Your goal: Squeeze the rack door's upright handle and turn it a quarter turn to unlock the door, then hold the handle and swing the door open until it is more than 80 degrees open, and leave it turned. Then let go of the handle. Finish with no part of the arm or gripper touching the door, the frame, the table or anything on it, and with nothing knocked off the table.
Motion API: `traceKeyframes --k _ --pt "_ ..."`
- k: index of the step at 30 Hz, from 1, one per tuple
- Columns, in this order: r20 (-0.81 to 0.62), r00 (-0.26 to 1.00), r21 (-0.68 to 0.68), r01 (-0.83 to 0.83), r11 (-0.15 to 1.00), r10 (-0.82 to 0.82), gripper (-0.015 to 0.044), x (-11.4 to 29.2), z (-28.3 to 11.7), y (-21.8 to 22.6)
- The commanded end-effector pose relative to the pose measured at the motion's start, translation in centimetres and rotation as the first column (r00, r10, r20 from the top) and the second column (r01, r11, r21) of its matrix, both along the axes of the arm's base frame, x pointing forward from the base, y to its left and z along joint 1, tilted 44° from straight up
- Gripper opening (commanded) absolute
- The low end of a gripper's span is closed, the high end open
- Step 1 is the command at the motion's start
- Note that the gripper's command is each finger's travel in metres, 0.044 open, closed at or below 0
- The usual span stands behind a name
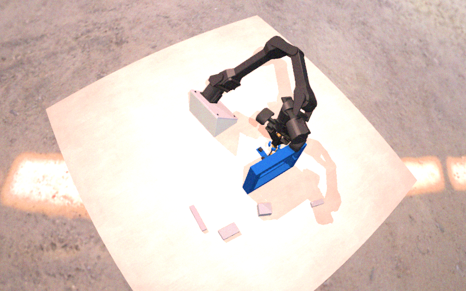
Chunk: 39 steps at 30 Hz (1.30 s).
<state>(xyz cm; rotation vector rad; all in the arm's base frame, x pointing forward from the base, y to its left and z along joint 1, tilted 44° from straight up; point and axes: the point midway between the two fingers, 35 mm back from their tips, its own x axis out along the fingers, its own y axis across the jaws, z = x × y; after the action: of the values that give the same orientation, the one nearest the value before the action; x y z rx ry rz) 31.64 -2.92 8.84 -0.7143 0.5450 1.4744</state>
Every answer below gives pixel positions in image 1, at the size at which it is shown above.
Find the pink rectangular bar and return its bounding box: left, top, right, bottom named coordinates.
left=190, top=205, right=207, bottom=232

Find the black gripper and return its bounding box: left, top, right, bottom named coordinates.
left=256, top=107, right=307, bottom=153

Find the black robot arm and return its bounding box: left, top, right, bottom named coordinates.
left=201, top=36, right=317, bottom=144

